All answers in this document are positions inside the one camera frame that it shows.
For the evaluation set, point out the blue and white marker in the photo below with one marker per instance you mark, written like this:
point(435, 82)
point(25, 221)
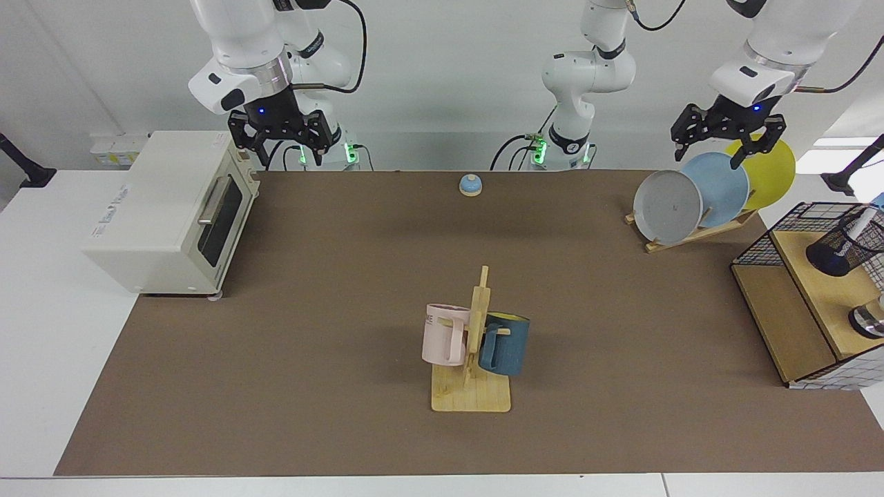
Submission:
point(862, 224)

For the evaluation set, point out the black mesh pen holder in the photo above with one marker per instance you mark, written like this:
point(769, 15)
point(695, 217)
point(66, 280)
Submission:
point(839, 252)

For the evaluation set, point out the yellow plate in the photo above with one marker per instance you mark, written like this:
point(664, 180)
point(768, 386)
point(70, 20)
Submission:
point(770, 172)

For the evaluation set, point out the light blue plate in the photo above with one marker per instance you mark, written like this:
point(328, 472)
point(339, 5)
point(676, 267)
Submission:
point(722, 183)

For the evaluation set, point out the grey plate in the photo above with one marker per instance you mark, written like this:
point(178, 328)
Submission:
point(666, 207)

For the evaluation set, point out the wooden plate rack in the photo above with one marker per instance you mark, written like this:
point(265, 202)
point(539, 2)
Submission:
point(690, 238)

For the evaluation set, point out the pale toaster oven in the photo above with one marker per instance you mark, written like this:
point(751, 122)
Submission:
point(159, 207)

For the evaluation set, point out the small blue round thing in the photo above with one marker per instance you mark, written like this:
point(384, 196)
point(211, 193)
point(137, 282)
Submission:
point(470, 185)

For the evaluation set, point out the brown table cloth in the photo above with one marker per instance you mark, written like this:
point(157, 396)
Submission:
point(311, 345)

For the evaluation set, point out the silver metal cup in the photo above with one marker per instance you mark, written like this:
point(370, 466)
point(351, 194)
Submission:
point(871, 321)

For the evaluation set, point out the pink mug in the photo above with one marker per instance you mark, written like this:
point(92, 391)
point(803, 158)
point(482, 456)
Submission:
point(438, 338)

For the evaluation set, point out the white checked cloth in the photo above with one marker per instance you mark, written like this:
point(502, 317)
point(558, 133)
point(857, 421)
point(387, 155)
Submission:
point(839, 376)

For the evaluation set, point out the dark blue mug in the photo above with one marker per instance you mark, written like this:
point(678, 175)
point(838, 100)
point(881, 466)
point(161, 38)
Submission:
point(507, 345)

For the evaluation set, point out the wooden cup stand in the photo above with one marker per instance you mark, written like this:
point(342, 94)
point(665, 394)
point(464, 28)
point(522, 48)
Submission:
point(469, 397)

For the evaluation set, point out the white wall socket strip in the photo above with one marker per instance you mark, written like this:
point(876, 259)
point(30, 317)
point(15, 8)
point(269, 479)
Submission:
point(114, 150)

